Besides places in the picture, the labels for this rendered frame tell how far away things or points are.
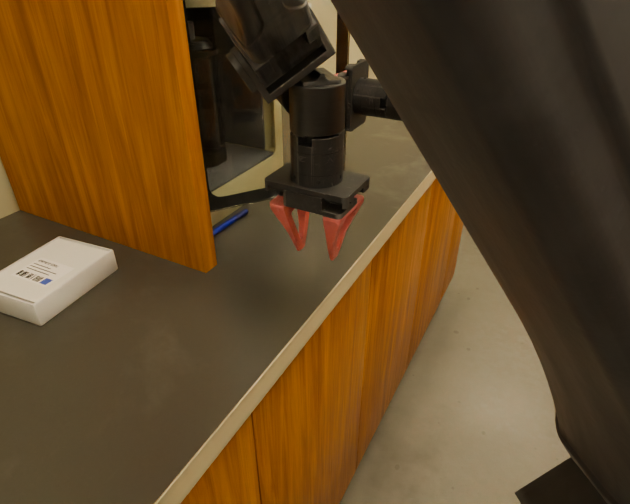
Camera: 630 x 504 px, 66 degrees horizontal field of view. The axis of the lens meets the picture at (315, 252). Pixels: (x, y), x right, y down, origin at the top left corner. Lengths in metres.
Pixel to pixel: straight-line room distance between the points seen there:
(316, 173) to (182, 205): 0.33
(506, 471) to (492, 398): 0.29
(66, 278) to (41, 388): 0.19
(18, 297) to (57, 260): 0.10
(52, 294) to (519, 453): 1.50
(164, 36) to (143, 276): 0.38
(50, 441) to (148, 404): 0.11
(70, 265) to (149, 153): 0.22
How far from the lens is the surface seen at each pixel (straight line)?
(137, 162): 0.82
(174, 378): 0.66
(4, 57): 0.99
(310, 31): 0.45
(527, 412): 1.96
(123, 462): 0.60
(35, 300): 0.79
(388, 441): 1.76
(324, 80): 0.49
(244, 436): 0.74
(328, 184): 0.52
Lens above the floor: 1.40
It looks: 32 degrees down
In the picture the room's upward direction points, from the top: straight up
